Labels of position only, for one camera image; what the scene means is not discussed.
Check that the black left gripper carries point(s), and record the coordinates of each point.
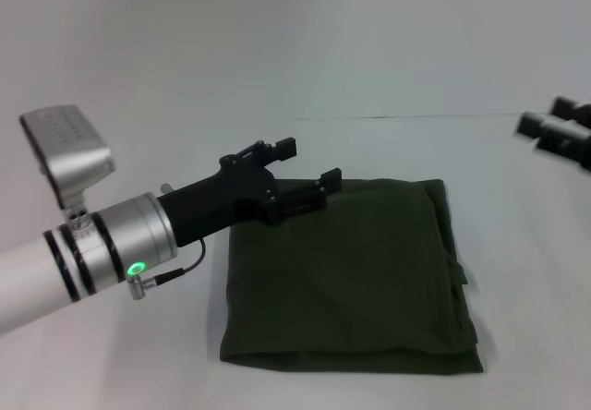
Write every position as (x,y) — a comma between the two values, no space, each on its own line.
(217,202)

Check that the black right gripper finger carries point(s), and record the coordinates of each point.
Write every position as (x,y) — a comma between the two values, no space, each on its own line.
(554,140)
(572,107)

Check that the silver perforated camera housing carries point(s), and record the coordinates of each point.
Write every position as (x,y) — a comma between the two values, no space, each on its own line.
(69,151)

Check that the silver cylindrical plug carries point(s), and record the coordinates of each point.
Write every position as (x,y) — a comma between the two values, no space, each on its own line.
(166,189)

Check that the dark green t-shirt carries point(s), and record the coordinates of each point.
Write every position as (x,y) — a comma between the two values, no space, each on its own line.
(351,280)

